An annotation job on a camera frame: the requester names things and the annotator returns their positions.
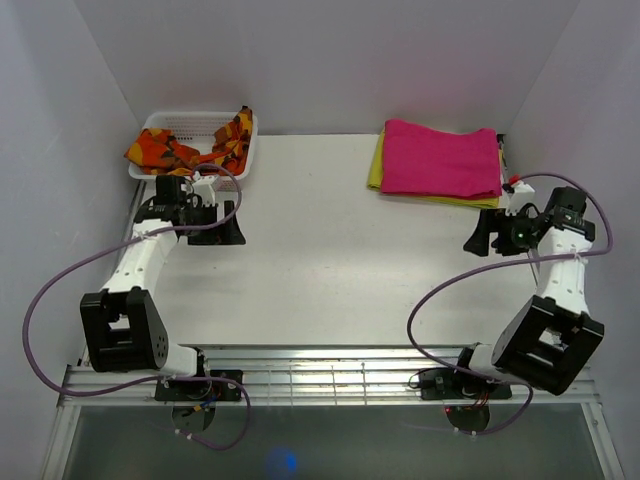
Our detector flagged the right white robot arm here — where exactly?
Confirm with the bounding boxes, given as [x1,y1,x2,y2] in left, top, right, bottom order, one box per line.
[451,181,604,397]

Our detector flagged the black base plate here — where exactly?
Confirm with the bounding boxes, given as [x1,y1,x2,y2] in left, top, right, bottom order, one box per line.
[154,380,241,403]
[408,368,512,401]

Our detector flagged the orange patterned trousers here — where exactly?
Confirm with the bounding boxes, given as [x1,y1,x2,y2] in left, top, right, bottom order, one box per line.
[123,104,253,177]

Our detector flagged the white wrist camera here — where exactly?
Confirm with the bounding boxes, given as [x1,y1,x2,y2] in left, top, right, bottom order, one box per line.
[502,175,535,216]
[191,173,220,207]

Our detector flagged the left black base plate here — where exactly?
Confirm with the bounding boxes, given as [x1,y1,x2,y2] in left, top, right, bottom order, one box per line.
[154,380,241,403]

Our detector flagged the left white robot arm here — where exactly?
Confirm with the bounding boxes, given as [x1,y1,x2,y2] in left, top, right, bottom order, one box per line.
[80,175,246,400]

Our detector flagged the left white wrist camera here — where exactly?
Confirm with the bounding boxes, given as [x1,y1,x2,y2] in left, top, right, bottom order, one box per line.
[191,173,220,207]

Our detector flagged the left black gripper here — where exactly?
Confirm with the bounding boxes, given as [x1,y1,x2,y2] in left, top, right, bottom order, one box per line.
[182,201,245,246]

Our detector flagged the pink trousers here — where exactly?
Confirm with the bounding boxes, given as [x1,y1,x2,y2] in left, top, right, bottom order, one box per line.
[379,119,501,200]

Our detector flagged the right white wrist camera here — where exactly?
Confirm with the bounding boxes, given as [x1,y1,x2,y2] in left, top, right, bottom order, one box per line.
[502,175,535,216]

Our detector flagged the white plastic basket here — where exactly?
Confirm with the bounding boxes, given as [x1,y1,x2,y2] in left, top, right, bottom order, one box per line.
[128,110,260,193]

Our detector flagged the aluminium frame rail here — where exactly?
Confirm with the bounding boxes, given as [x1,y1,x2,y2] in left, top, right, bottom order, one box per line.
[42,348,624,479]

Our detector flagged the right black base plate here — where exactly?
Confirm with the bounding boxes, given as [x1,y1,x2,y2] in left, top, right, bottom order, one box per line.
[408,368,512,401]

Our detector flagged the folded yellow trousers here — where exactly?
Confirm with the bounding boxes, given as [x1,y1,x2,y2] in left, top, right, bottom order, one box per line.
[367,130,500,209]

